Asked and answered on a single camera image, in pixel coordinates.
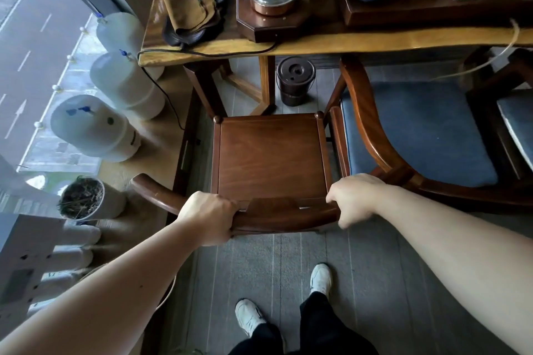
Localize person's right hand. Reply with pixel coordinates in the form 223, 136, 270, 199
325, 174, 390, 230

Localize person's right forearm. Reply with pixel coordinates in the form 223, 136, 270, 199
374, 182, 533, 355

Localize white shoe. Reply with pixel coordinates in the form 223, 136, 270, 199
234, 299, 267, 337
310, 263, 333, 300

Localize blue-cushioned wooden armchair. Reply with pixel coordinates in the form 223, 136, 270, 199
324, 54, 533, 212
464, 47, 533, 185

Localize black trousers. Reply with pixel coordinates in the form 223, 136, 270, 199
229, 292, 378, 355

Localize black power cable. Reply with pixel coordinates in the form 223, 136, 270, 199
137, 40, 278, 131

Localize wooden armchair without cushion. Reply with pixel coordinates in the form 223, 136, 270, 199
131, 111, 346, 237

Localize white water purifier unit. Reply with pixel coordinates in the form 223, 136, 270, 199
0, 213, 103, 326

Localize wooden table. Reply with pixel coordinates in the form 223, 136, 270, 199
137, 0, 533, 118

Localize person's left hand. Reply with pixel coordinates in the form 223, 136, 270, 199
177, 191, 240, 247

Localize pale yellow drain hose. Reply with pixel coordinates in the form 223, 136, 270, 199
431, 19, 524, 81

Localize white pot with dry plant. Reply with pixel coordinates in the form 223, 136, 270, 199
58, 177, 127, 222

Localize person's left forearm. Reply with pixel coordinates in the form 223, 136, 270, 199
0, 217, 209, 355

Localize white left shoe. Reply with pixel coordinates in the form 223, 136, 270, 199
234, 299, 267, 337

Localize black lidded waste bucket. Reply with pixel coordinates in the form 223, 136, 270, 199
276, 56, 316, 107

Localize white right shoe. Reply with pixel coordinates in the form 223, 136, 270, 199
310, 263, 333, 300

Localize dark blue seat cushion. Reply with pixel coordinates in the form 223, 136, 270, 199
340, 81, 499, 188
496, 90, 533, 170

